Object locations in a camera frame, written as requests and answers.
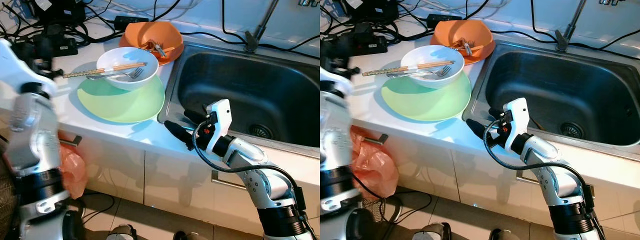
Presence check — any white kitchen cabinet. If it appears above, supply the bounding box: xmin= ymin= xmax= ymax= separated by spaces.
xmin=350 ymin=127 xmax=640 ymax=236
xmin=60 ymin=132 xmax=321 ymax=236

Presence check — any black power strip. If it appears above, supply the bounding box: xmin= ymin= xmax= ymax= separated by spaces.
xmin=322 ymin=32 xmax=388 ymax=57
xmin=10 ymin=35 xmax=78 ymax=58

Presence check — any black power adapter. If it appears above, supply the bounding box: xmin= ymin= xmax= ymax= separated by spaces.
xmin=426 ymin=13 xmax=463 ymax=28
xmin=35 ymin=0 xmax=86 ymax=26
xmin=345 ymin=0 xmax=396 ymax=23
xmin=114 ymin=15 xmax=150 ymax=31

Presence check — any sink drain strainer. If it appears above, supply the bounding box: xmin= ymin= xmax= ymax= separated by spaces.
xmin=248 ymin=124 xmax=275 ymax=140
xmin=560 ymin=121 xmax=585 ymax=139

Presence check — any green plate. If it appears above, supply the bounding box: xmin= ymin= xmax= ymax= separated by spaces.
xmin=381 ymin=71 xmax=472 ymax=122
xmin=76 ymin=74 xmax=166 ymax=124

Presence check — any stainless steel sink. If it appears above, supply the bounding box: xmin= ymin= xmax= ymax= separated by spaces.
xmin=157 ymin=42 xmax=321 ymax=160
xmin=462 ymin=40 xmax=640 ymax=163

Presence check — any white bowl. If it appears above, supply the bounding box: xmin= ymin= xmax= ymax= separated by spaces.
xmin=400 ymin=45 xmax=466 ymax=90
xmin=96 ymin=47 xmax=160 ymax=91

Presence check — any metal faucet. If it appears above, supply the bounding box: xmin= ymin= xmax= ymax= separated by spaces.
xmin=244 ymin=0 xmax=281 ymax=53
xmin=555 ymin=0 xmax=588 ymax=52

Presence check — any orange bowl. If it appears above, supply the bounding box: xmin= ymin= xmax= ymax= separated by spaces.
xmin=124 ymin=21 xmax=184 ymax=62
xmin=434 ymin=19 xmax=496 ymax=61

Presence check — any red plastic bag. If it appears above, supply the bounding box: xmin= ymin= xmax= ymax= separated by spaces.
xmin=59 ymin=142 xmax=88 ymax=200
xmin=350 ymin=125 xmax=401 ymax=200

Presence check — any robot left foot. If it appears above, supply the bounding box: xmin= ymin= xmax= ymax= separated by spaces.
xmin=107 ymin=224 xmax=138 ymax=240
xmin=412 ymin=222 xmax=453 ymax=240

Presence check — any black floor fan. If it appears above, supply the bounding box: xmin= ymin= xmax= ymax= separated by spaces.
xmin=0 ymin=167 xmax=16 ymax=240
xmin=361 ymin=197 xmax=401 ymax=225

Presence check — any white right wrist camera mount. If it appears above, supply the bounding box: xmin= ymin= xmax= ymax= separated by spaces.
xmin=205 ymin=99 xmax=233 ymax=156
xmin=502 ymin=97 xmax=531 ymax=153

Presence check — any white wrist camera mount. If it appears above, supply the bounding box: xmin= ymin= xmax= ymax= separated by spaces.
xmin=205 ymin=99 xmax=233 ymax=156
xmin=0 ymin=39 xmax=58 ymax=96
xmin=320 ymin=67 xmax=351 ymax=98
xmin=502 ymin=97 xmax=531 ymax=153

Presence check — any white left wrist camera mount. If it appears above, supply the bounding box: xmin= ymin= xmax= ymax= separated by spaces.
xmin=320 ymin=67 xmax=351 ymax=98
xmin=0 ymin=39 xmax=58 ymax=96

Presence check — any black power cable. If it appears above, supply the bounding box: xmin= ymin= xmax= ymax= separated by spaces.
xmin=220 ymin=0 xmax=248 ymax=46
xmin=179 ymin=30 xmax=321 ymax=61
xmin=492 ymin=29 xmax=640 ymax=52
xmin=530 ymin=0 xmax=558 ymax=45

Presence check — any black floor cable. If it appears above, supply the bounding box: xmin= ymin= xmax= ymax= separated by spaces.
xmin=365 ymin=187 xmax=431 ymax=226
xmin=80 ymin=189 xmax=117 ymax=226

